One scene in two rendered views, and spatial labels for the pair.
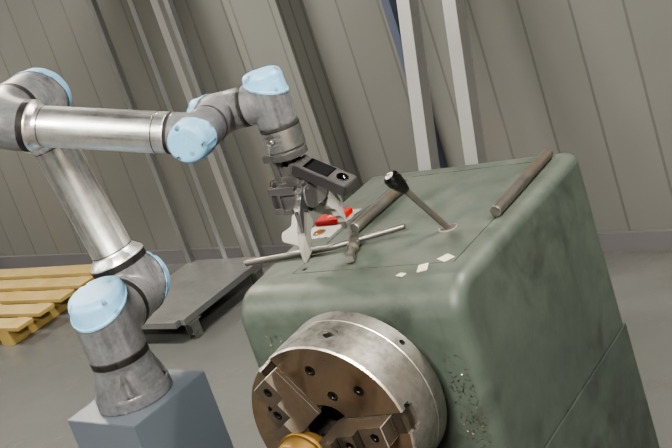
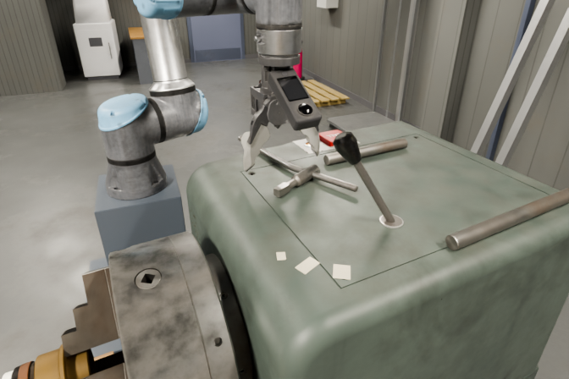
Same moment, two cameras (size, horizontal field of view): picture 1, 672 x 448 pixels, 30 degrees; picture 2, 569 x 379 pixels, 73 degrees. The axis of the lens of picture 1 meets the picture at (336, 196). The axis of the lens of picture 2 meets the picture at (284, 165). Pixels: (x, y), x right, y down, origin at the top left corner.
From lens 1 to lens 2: 1.72 m
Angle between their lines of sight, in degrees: 27
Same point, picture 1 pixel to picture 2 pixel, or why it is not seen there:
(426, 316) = (262, 333)
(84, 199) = (151, 30)
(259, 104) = not seen: outside the picture
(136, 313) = (144, 133)
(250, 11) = (450, 13)
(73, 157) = not seen: outside the picture
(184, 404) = (151, 212)
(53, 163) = not seen: outside the picture
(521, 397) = not seen: outside the picture
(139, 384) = (124, 183)
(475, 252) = (376, 294)
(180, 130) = not seen: outside the picture
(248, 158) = (417, 81)
